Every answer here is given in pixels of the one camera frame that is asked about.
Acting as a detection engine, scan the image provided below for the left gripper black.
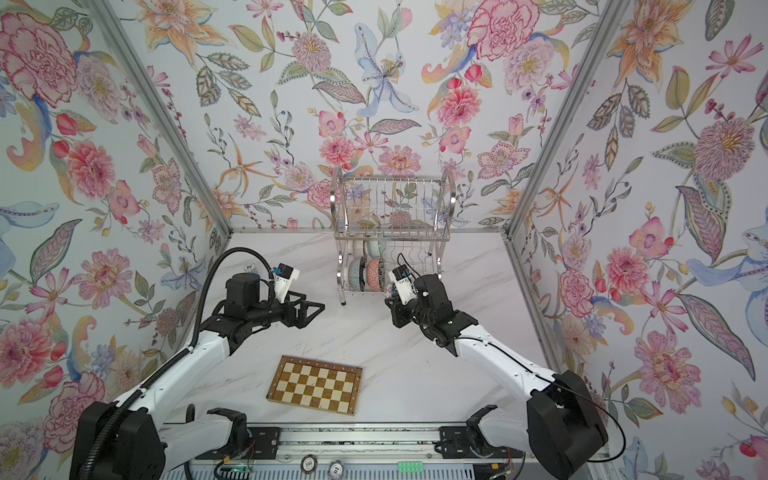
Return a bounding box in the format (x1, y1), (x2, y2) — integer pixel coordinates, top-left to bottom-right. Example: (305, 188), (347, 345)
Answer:
(246, 291), (325, 332)

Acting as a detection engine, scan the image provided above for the steel wire dish rack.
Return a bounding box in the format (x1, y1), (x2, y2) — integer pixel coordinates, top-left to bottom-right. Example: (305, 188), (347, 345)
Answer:
(330, 168), (458, 305)

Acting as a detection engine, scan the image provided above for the round gauge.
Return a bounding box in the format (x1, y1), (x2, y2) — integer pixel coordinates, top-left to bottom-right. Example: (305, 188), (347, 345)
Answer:
(300, 454), (318, 475)
(328, 460), (346, 480)

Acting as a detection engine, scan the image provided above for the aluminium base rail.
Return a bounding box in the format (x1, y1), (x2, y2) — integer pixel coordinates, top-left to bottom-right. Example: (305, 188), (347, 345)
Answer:
(149, 422), (610, 466)

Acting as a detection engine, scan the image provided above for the round gauge right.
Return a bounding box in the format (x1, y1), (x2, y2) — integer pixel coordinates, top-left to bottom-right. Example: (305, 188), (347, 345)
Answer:
(328, 460), (346, 480)

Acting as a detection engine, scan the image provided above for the dark petal pattern bowl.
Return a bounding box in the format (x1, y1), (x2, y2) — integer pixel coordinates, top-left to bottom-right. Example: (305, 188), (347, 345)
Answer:
(347, 256), (367, 292)

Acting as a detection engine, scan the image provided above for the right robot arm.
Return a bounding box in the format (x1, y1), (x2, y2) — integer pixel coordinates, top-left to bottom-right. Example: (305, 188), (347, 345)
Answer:
(385, 267), (609, 479)

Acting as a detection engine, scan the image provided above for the round gauge left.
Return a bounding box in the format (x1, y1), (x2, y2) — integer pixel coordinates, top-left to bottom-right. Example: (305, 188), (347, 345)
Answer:
(300, 454), (318, 475)

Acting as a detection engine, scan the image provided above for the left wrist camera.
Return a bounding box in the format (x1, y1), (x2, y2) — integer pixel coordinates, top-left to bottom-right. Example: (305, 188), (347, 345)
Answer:
(273, 263), (300, 303)

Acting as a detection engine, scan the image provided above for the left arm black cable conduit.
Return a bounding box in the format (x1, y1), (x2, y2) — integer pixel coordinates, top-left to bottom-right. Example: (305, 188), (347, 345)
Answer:
(77, 247), (274, 480)

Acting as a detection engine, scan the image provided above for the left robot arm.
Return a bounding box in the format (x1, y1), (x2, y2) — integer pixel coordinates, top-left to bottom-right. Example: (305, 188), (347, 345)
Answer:
(69, 273), (325, 479)

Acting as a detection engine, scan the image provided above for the mint green bowl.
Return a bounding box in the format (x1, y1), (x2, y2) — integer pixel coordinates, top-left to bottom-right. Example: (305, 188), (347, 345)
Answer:
(366, 238), (387, 259)

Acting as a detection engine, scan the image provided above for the wooden chessboard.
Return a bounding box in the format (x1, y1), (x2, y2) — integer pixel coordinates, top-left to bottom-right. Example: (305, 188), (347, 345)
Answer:
(266, 355), (364, 416)

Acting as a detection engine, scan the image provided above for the green connector block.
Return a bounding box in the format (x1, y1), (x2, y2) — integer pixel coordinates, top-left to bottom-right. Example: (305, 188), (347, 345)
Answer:
(397, 461), (424, 474)

